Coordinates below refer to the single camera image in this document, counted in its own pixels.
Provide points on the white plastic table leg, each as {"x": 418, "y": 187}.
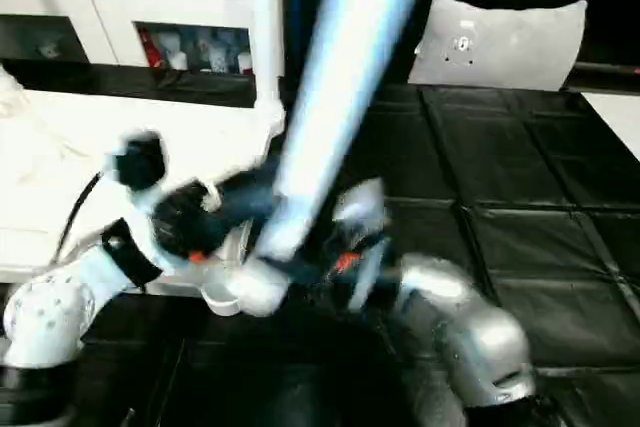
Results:
{"x": 330, "y": 97}
{"x": 7, "y": 79}
{"x": 265, "y": 37}

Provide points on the white plastic table top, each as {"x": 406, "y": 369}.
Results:
{"x": 75, "y": 147}

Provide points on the small white jar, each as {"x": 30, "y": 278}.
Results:
{"x": 217, "y": 57}
{"x": 177, "y": 59}
{"x": 244, "y": 63}

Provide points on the black work mat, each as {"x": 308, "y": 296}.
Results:
{"x": 500, "y": 197}

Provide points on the red box in cabinet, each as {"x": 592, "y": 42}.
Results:
{"x": 152, "y": 49}

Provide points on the white cabinet with glass doors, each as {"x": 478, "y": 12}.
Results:
{"x": 125, "y": 7}

